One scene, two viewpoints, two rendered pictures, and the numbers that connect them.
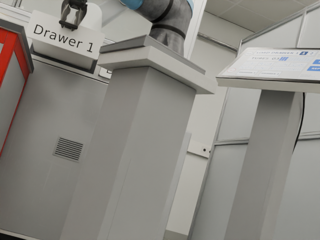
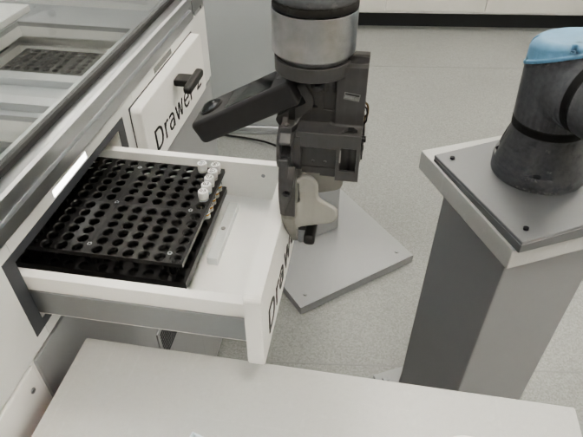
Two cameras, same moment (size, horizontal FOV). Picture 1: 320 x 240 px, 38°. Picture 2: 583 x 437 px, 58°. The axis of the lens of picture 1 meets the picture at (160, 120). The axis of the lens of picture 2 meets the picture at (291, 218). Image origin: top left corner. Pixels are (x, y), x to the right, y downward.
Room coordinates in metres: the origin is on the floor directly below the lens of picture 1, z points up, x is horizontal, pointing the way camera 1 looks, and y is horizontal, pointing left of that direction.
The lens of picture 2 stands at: (1.60, 0.88, 1.30)
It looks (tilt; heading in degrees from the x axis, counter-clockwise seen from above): 41 degrees down; 289
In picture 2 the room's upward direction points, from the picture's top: straight up
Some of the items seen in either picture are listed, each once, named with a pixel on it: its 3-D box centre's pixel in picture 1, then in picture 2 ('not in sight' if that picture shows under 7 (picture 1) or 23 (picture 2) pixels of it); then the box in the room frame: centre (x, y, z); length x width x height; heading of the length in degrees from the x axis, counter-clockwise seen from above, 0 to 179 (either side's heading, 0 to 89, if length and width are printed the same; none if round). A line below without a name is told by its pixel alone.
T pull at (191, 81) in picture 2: not in sight; (186, 80); (2.02, 0.17, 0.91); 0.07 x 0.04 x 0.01; 99
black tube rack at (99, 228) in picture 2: not in sight; (122, 222); (1.96, 0.48, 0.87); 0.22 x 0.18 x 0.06; 9
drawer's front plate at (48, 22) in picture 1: (65, 35); (280, 237); (1.76, 0.44, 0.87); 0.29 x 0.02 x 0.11; 99
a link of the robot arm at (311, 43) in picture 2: not in sight; (314, 29); (1.73, 0.44, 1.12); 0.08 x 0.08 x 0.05
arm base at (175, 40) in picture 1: (164, 46); (545, 142); (1.44, 0.05, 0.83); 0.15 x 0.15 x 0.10
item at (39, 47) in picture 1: (64, 51); (116, 224); (1.97, 0.48, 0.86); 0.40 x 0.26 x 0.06; 9
